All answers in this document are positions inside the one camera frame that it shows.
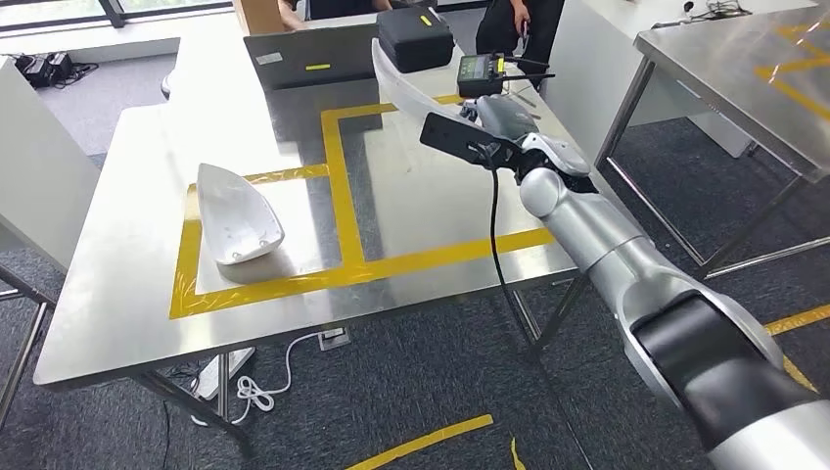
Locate white iron-shaped plastic part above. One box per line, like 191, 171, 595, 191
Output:
196, 162, 287, 267

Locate grey laptop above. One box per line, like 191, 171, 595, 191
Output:
243, 25, 382, 92

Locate long white curved plastic part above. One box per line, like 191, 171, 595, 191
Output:
370, 37, 482, 124

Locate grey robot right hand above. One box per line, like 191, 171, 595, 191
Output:
458, 93, 540, 141

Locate black power adapter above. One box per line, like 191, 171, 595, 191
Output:
18, 55, 55, 90
46, 50, 77, 80

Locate black radio device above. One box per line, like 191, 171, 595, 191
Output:
455, 53, 558, 100

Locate grey floor socket box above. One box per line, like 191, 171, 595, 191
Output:
317, 327, 352, 353

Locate steel workbench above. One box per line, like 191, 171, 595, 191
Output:
32, 25, 650, 458

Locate black cable bundle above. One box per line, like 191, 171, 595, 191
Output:
651, 0, 754, 30

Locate black hard case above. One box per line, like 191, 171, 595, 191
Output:
376, 6, 456, 74

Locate white coiled cable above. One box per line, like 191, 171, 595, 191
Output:
235, 330, 326, 416

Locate white table steel legs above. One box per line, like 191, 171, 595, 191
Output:
0, 55, 103, 430

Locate brown cardboard box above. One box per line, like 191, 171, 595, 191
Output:
232, 0, 295, 37

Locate person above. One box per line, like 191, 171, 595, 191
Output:
277, 0, 394, 31
475, 0, 567, 75

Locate black camera cable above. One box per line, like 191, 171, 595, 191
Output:
470, 143, 594, 470

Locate white power strip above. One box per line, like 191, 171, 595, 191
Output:
191, 347, 257, 430

